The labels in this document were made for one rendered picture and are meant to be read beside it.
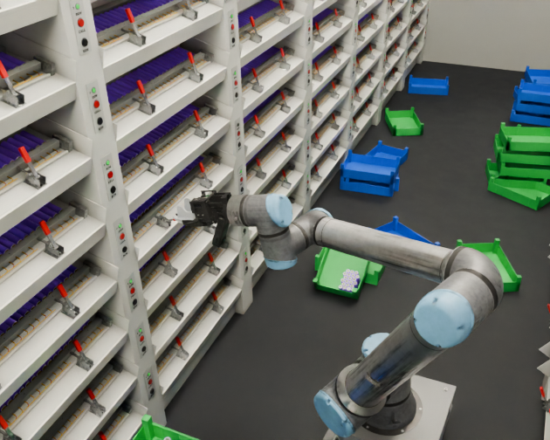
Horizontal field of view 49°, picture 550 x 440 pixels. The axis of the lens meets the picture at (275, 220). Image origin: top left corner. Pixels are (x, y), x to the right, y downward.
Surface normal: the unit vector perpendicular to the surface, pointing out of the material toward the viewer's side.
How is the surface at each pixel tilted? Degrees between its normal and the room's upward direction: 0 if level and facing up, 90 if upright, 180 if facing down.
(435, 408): 4
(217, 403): 0
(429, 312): 86
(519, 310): 0
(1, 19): 106
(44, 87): 16
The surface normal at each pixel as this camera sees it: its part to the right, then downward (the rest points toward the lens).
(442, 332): -0.69, 0.35
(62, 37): -0.40, 0.50
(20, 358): 0.23, -0.75
